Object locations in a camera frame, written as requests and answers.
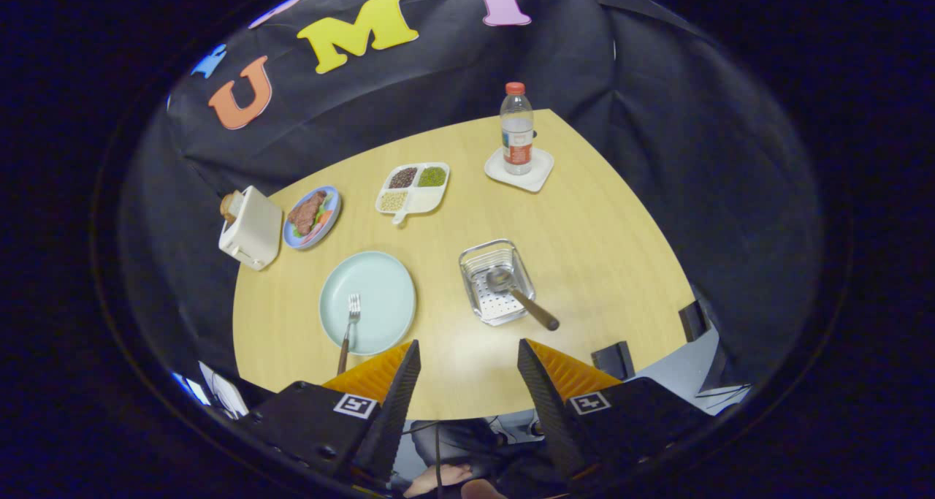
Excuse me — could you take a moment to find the clear red-capped water bottle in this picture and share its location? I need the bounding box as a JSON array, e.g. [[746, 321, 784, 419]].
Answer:
[[500, 82, 535, 176]]

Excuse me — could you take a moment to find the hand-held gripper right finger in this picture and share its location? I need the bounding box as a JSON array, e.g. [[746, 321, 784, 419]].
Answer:
[[517, 338, 720, 485]]

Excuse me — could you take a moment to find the wooden-handled fork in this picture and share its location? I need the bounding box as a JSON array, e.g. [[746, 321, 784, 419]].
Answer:
[[337, 293, 362, 376]]

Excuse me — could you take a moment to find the pale green plate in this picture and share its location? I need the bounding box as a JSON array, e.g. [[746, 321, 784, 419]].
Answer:
[[319, 251, 417, 357]]

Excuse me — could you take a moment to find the brown meat piece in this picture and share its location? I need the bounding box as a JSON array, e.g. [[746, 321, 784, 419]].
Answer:
[[288, 190, 328, 237]]

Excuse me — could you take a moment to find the metal wire basket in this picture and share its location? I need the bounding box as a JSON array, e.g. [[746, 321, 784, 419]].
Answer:
[[459, 239, 536, 327]]

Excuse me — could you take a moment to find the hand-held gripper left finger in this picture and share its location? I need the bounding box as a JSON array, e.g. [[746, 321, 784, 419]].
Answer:
[[237, 339, 422, 485]]

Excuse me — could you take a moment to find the black backdrop cloth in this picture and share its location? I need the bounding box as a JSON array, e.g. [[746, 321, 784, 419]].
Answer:
[[117, 0, 826, 412]]

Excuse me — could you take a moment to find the white toaster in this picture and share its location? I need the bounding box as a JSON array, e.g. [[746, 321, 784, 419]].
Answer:
[[218, 186, 283, 271]]

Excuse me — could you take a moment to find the white square coaster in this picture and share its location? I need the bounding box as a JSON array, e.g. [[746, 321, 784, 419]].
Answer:
[[484, 147, 555, 194]]

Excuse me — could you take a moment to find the blue plate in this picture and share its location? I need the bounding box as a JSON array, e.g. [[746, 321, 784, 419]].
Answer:
[[283, 186, 342, 250]]

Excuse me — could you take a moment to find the wooden-handled spoon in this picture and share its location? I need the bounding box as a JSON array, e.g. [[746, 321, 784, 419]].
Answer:
[[486, 267, 560, 332]]

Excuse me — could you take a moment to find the white paper sheet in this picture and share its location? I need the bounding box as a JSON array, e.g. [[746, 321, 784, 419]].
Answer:
[[197, 360, 251, 419]]

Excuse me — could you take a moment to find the white divided bean dish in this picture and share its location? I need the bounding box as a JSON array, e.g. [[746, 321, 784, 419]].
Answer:
[[375, 162, 451, 226]]

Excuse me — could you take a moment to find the black table clamp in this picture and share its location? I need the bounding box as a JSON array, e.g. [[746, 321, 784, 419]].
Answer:
[[590, 340, 635, 380], [679, 300, 711, 343]]

